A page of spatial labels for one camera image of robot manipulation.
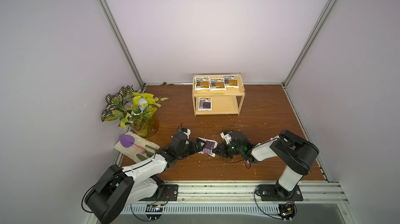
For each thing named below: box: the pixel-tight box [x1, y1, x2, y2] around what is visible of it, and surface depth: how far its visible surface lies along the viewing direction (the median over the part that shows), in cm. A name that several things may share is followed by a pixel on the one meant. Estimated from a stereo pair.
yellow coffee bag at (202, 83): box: [194, 76, 211, 91], surface depth 92 cm
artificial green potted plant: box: [101, 84, 169, 138], surface depth 83 cm
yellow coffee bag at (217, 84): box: [209, 78, 227, 92], surface depth 91 cm
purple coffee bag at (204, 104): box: [197, 97, 212, 111], surface depth 106 cm
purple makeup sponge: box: [119, 134, 135, 148], surface depth 93 cm
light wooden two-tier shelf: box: [192, 72, 246, 117], surface depth 94 cm
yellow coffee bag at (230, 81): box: [223, 75, 240, 89], surface depth 94 cm
